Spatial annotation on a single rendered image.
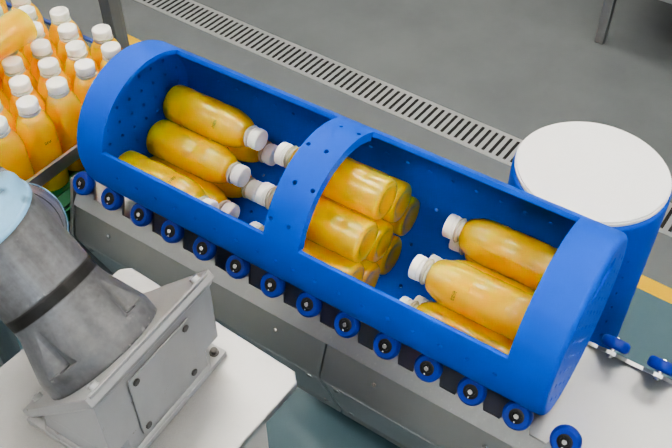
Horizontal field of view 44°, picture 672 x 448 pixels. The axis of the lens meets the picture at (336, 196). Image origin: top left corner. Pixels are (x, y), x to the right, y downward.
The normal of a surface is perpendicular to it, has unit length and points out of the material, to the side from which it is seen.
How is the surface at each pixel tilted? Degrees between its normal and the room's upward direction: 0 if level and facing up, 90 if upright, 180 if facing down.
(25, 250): 47
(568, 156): 0
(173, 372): 90
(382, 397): 70
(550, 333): 51
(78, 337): 37
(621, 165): 0
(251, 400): 0
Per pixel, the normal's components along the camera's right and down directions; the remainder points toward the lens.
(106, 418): 0.86, 0.36
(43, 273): 0.49, -0.12
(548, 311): -0.36, -0.18
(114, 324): 0.40, -0.46
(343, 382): -0.52, 0.30
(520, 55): 0.00, -0.72
